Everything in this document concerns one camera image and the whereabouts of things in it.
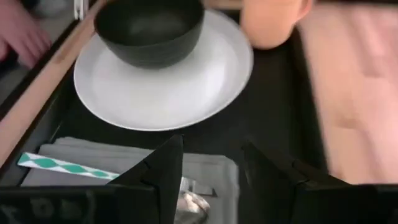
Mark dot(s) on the black bowl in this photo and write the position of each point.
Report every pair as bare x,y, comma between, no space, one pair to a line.
149,46

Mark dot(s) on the grey cloth napkin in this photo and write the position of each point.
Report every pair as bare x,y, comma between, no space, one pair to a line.
93,149

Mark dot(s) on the black plastic tray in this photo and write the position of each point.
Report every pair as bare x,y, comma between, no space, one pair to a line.
267,109

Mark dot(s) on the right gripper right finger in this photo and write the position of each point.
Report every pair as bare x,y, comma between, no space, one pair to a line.
267,180

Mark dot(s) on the person's hand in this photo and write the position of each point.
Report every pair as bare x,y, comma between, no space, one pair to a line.
18,31

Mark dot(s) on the black aluminium table frame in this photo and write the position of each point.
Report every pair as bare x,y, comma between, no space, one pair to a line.
18,91

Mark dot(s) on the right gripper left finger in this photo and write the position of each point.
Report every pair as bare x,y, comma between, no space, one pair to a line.
164,174

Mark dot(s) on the orange plastic cup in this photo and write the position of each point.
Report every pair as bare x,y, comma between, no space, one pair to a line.
267,25

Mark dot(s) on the white round plate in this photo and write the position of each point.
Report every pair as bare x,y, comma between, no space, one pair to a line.
161,99

